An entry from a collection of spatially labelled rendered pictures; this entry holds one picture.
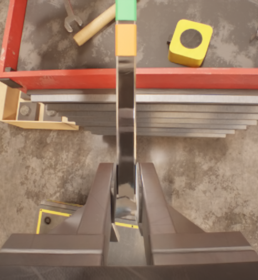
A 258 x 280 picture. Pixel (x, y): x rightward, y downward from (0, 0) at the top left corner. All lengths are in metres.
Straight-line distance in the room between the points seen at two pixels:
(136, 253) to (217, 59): 0.89
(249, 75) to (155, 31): 0.22
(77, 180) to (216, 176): 0.91
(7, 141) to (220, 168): 1.50
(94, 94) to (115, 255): 0.81
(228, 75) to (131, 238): 0.84
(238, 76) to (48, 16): 0.46
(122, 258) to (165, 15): 0.99
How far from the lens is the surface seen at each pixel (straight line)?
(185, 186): 1.33
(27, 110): 1.41
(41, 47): 0.56
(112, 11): 0.52
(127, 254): 1.08
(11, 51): 0.56
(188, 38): 0.45
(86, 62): 0.49
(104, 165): 0.15
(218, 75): 0.43
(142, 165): 0.15
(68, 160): 1.43
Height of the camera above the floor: 1.31
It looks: 80 degrees down
